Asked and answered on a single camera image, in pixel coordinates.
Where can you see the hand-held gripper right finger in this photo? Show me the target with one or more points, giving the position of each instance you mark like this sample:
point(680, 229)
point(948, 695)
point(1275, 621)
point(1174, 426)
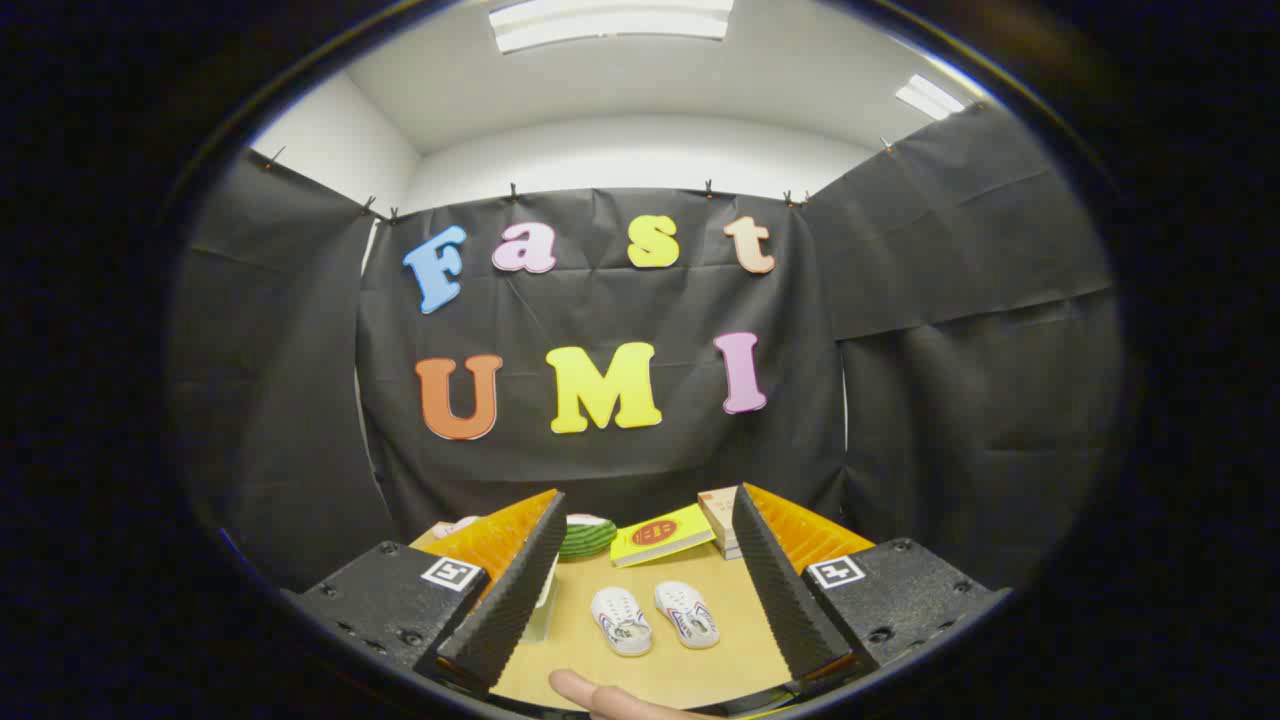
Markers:
point(785, 600)

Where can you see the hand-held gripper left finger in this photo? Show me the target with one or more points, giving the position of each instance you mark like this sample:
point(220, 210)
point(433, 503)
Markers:
point(515, 600)

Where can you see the beige fabric storage box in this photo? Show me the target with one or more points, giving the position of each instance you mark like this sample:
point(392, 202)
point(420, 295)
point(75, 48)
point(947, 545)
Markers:
point(545, 605)

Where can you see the white canvas shoe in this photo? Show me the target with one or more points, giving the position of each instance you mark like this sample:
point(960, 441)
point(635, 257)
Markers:
point(687, 614)
point(620, 622)

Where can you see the thin white book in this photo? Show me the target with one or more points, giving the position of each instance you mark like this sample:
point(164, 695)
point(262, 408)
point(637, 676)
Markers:
point(731, 543)

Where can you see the pink plush toy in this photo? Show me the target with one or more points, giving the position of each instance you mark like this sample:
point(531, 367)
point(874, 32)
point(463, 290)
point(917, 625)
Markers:
point(457, 526)

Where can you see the watermelon slice plush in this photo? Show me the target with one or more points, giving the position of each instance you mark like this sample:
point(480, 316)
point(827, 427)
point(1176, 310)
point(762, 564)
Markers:
point(588, 538)

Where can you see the thick tan book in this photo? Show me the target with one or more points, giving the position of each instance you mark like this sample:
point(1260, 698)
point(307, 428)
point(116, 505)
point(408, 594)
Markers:
point(718, 510)

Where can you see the yellow book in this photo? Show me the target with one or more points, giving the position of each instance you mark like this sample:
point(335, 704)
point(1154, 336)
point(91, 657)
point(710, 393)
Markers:
point(662, 535)

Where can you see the black backdrop cloth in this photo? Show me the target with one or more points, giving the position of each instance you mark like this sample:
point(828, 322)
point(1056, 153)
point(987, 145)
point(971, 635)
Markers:
point(600, 310)

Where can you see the small ceiling light panel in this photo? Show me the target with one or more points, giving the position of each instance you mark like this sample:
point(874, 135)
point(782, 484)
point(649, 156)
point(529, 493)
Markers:
point(930, 97)

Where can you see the large ceiling light panel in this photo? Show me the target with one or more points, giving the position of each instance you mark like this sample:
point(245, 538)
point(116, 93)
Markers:
point(610, 22)

